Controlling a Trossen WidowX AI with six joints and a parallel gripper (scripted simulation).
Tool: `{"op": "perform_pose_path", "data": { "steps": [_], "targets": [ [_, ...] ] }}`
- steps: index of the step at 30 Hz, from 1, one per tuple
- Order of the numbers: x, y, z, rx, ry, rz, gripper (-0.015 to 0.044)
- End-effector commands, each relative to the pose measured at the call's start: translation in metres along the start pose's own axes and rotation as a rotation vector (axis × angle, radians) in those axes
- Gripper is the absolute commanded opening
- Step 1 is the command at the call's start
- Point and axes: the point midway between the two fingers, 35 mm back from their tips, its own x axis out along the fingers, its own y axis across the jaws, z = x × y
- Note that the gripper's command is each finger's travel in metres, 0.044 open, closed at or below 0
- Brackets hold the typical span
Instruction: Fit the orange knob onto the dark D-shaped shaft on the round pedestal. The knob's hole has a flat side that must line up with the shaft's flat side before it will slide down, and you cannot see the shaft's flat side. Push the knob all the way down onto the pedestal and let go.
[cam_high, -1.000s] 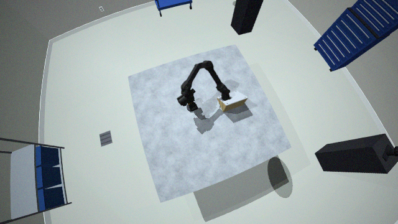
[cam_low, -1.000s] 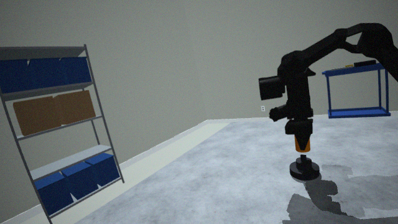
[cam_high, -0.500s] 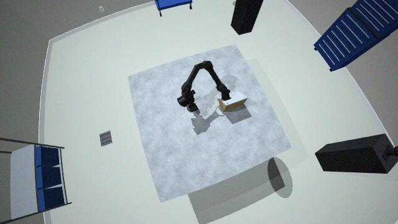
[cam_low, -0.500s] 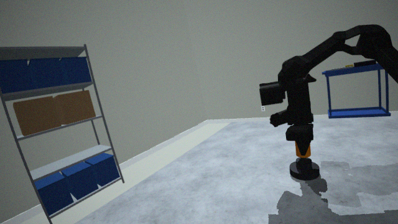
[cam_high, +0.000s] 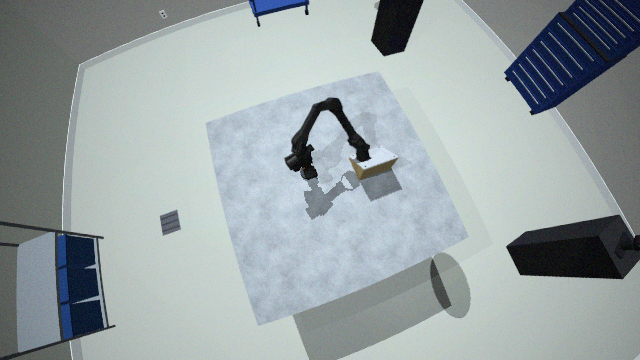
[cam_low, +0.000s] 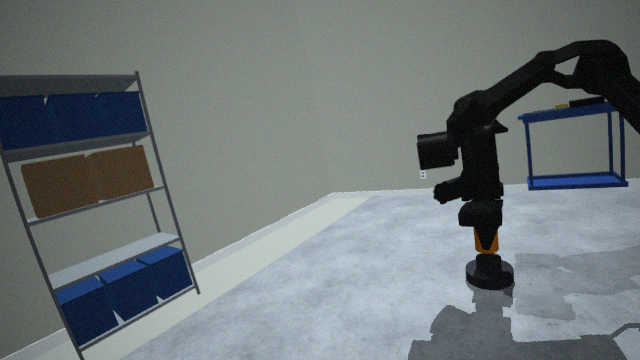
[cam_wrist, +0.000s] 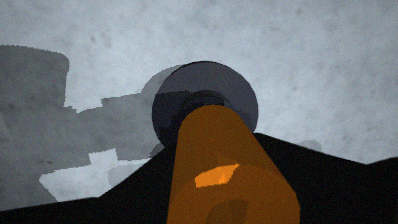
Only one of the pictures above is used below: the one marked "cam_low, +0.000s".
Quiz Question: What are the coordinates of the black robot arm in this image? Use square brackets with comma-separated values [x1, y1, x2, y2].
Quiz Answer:
[416, 39, 640, 204]

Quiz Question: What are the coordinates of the dark grey round pedestal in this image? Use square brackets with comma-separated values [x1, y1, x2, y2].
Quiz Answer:
[466, 253, 514, 290]

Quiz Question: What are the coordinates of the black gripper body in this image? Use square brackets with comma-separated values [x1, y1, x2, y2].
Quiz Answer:
[458, 161, 503, 227]

